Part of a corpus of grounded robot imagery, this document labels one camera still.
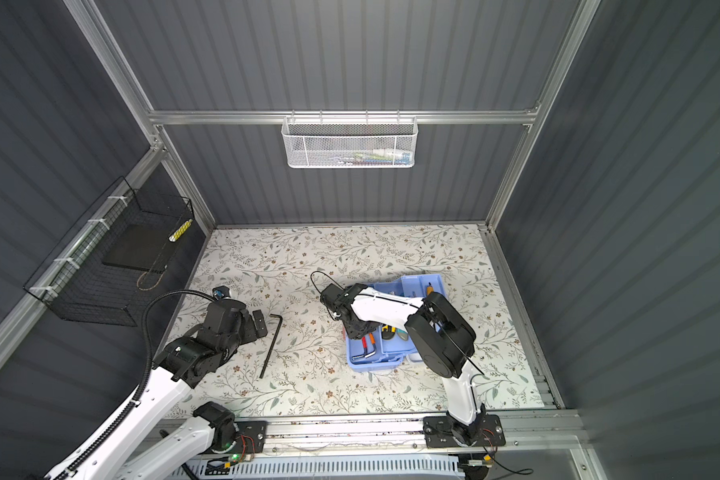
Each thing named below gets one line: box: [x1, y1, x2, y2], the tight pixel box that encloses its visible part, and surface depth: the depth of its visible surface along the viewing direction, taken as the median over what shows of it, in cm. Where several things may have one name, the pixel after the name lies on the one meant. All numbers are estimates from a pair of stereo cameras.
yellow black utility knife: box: [381, 324, 397, 340], surface depth 84 cm
